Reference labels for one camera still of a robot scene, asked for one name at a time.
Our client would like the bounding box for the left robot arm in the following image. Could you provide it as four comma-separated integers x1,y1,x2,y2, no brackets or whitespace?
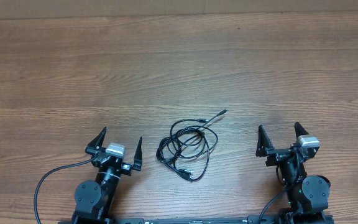
71,128,142,223

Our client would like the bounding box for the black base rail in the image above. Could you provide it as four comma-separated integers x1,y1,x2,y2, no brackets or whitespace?
57,213,335,224

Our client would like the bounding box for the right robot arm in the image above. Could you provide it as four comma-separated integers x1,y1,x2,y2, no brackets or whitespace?
255,122,334,223

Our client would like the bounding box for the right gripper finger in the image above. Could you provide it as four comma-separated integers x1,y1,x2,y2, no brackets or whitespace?
255,125,274,156
294,122,309,138

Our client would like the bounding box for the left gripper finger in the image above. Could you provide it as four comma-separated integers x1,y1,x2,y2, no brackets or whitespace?
87,126,108,149
134,137,142,167

